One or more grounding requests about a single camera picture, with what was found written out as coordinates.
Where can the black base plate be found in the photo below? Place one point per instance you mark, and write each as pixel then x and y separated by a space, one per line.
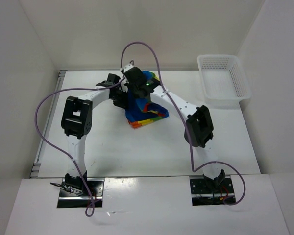
pixel 203 196
pixel 70 197

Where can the white plastic basket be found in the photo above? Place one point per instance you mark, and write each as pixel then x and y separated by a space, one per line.
pixel 223 79

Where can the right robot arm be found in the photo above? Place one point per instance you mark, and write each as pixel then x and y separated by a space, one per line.
pixel 198 132

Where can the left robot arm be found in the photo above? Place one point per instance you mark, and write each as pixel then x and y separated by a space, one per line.
pixel 77 123

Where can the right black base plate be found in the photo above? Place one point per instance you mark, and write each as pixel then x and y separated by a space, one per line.
pixel 203 196

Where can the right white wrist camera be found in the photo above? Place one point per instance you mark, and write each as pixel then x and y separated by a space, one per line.
pixel 127 67

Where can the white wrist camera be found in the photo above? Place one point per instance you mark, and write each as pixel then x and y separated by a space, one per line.
pixel 124 88
pixel 127 67

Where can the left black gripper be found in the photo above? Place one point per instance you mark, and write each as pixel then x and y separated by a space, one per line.
pixel 123 103

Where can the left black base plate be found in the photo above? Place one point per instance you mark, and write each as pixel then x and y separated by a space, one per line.
pixel 70 197

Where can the rainbow striped shorts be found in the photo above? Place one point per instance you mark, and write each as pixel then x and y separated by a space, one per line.
pixel 140 112

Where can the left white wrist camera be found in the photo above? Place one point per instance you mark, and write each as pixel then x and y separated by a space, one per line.
pixel 124 88

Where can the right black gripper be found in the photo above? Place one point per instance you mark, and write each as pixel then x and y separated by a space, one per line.
pixel 134 94

